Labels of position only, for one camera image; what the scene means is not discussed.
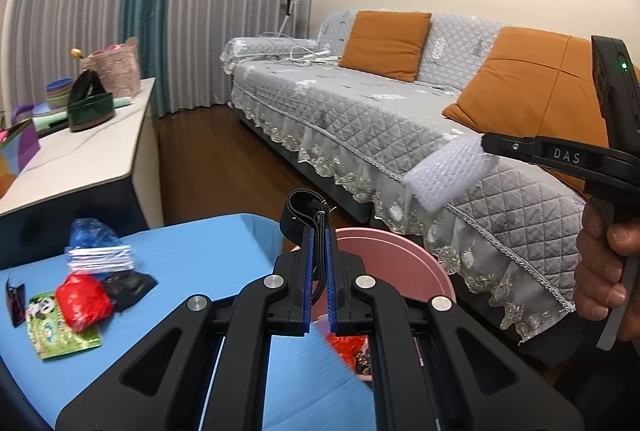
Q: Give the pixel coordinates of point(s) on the pink plastic basin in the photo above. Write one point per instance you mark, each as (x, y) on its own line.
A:
(400, 266)

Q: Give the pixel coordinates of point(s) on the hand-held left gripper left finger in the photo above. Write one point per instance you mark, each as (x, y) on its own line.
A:
(305, 281)

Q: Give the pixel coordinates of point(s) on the clear zip bags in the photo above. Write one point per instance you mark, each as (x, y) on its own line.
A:
(100, 258)

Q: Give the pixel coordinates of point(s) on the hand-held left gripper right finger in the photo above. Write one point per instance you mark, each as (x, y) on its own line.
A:
(332, 291)

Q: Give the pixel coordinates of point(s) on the blue plastic bag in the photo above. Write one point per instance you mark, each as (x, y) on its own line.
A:
(90, 233)

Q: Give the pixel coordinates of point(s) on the person's right hand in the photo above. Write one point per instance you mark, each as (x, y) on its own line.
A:
(595, 271)

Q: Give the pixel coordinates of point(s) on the green snack packet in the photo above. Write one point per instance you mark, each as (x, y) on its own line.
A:
(50, 326)

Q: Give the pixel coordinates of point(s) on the yellow artificial flower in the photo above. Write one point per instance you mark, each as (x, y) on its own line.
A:
(76, 53)

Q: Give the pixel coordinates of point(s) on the white bubble wrap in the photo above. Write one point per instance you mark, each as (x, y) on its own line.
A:
(445, 176)

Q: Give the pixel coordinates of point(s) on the teal curtain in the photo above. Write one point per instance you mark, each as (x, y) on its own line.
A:
(145, 11)

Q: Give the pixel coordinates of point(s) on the stack of bowls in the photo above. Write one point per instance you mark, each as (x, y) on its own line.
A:
(62, 91)

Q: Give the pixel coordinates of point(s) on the blue table mat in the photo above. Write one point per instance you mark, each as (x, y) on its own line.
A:
(200, 256)

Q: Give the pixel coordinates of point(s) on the white floor lamp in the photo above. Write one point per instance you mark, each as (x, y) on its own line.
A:
(290, 6)

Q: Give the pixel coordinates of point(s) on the orange cushion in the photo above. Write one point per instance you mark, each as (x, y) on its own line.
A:
(385, 43)
(515, 81)
(582, 86)

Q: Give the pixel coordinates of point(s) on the pink lace basket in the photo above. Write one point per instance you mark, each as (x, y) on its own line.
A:
(115, 71)

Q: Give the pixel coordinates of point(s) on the mint green roll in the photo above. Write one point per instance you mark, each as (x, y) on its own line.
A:
(124, 102)

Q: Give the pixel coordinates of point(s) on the small red plastic bag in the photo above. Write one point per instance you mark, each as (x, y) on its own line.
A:
(82, 301)

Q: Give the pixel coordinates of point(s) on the white coffee table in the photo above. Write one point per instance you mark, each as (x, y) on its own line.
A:
(100, 136)

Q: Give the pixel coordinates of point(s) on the dark red patterned packet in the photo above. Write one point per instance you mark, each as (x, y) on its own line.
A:
(15, 298)

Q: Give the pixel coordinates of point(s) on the grey quilted sofa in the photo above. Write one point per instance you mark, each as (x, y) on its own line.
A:
(375, 111)

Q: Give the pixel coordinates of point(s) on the colourful box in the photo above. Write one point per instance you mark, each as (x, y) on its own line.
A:
(27, 146)

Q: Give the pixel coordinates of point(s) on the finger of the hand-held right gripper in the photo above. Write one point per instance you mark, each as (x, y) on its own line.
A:
(565, 156)

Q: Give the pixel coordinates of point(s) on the black cloth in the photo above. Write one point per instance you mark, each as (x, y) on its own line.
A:
(125, 288)

